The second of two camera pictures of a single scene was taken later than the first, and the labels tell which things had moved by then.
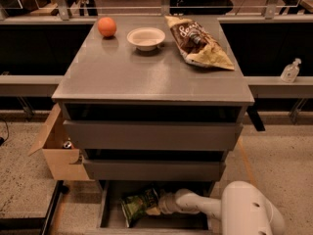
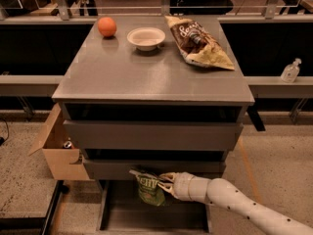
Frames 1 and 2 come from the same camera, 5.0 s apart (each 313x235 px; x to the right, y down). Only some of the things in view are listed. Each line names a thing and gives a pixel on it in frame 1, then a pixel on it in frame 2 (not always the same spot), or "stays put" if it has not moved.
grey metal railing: (263, 87) stays put
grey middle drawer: (116, 169) stays put
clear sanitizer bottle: (290, 71) stays put
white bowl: (146, 38) stays put
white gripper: (168, 204) -> (181, 184)
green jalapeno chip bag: (136, 206) -> (149, 189)
